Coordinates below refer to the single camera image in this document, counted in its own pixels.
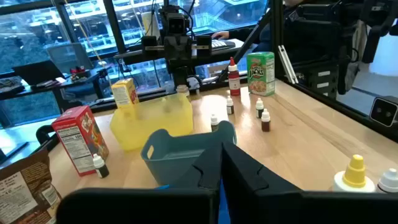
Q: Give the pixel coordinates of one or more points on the red Froot Loops cereal box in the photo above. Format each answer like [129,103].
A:
[77,140]

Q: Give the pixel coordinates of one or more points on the brown foil pouch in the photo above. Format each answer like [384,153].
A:
[25,193]

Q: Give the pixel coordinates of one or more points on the green Apple Jacks cereal box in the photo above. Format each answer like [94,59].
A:
[260,74]

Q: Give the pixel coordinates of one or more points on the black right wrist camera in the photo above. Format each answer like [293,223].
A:
[176,25]

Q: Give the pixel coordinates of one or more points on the person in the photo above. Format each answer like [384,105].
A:
[239,31]

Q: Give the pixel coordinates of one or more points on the orange label dropper bottle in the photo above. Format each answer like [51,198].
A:
[265,123]

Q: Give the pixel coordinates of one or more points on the red food colouring squeeze bottle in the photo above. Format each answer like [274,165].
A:
[234,79]

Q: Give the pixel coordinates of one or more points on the teal plastic bin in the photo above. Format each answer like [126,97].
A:
[174,155]

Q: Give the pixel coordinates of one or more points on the yellow food colouring squeeze bottle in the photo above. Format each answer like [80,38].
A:
[354,174]

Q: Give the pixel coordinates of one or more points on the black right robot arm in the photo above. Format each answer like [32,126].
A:
[180,71]

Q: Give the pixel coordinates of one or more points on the silver frame bracket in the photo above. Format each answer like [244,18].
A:
[287,63]

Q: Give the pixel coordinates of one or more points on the black side desk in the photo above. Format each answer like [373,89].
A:
[37,88]

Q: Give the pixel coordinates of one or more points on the person's hand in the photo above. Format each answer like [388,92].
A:
[220,35]

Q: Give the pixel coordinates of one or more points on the green label dropper bottle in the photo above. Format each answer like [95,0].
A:
[388,182]

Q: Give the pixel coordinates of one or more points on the yellow Corn Pops cereal box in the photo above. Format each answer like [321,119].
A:
[124,93]

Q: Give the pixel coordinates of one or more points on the translucent yellow plastic bin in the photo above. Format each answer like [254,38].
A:
[149,124]

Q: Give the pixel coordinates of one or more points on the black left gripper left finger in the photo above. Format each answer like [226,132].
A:
[140,205]

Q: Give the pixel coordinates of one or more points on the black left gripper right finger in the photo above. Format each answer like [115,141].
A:
[280,205]

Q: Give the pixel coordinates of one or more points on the grey table-level camera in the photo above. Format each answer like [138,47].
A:
[385,111]

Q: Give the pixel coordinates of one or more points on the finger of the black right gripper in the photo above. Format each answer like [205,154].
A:
[149,40]
[204,40]

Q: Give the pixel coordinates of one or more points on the black equipment rack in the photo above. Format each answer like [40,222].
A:
[317,46]

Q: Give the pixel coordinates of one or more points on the glass spice jar cork lid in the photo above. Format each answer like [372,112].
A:
[183,90]

